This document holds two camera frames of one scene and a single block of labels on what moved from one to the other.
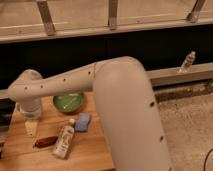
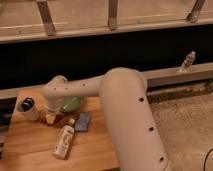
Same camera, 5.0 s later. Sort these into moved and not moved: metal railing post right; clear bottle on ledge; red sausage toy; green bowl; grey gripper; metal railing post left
Moved: grey gripper; red sausage toy
Not moved: metal railing post left; clear bottle on ledge; green bowl; metal railing post right
